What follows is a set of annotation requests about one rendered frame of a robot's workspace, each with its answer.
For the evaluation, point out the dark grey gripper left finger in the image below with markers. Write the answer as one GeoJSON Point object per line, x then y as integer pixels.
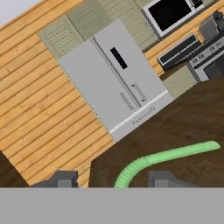
{"type": "Point", "coordinates": [64, 179]}

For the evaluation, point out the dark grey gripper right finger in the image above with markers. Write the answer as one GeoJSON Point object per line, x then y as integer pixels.
{"type": "Point", "coordinates": [163, 179]}

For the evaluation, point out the green bendy straw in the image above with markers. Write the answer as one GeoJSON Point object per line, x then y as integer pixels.
{"type": "Point", "coordinates": [163, 157]}

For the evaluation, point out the olive green base cupboard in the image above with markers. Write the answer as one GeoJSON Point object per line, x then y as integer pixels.
{"type": "Point", "coordinates": [179, 81]}

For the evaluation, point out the silver fridge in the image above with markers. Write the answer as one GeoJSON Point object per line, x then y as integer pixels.
{"type": "Point", "coordinates": [116, 78]}

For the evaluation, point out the black toaster oven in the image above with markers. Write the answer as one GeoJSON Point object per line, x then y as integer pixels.
{"type": "Point", "coordinates": [178, 52]}

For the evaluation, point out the silver stove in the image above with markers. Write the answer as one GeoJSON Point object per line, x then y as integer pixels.
{"type": "Point", "coordinates": [208, 59]}

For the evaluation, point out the white microwave oven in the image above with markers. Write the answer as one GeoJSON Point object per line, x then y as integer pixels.
{"type": "Point", "coordinates": [172, 14]}

